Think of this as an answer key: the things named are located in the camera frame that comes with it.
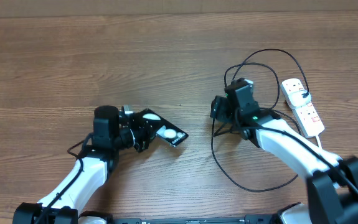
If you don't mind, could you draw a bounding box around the black Galaxy phone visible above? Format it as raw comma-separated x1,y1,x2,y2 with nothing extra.
140,109,189,147

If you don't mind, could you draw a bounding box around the black charger cable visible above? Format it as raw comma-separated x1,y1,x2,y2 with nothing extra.
210,49,311,192

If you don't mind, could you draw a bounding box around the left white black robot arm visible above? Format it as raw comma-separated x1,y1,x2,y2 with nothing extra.
13,105,163,224

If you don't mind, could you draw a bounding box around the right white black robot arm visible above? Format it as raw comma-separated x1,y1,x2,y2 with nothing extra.
210,78,358,224

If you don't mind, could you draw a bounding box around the white charger plug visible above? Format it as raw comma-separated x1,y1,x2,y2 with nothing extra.
286,90,311,109

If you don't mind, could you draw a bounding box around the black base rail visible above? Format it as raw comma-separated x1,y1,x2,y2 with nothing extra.
78,211,282,224

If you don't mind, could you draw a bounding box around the white power strip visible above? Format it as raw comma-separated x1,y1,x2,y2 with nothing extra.
280,78,325,138

